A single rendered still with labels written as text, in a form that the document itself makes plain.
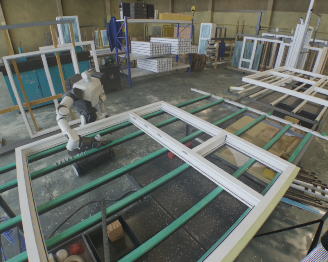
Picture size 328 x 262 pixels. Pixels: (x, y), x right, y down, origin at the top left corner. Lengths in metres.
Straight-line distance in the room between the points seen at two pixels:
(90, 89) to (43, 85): 3.45
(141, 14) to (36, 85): 3.43
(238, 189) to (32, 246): 1.06
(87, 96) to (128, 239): 1.26
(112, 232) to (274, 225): 1.66
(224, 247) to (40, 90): 4.97
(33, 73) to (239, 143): 4.66
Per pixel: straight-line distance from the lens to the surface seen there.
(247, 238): 0.94
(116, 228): 1.17
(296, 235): 2.31
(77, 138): 1.37
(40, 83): 5.16
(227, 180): 1.14
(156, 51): 5.82
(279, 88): 3.39
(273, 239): 2.16
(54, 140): 1.69
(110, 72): 5.33
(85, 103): 1.88
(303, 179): 2.40
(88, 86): 1.81
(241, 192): 1.13
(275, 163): 1.44
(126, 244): 1.25
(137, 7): 5.89
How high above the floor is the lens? 1.71
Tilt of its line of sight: 31 degrees down
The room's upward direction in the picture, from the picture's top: straight up
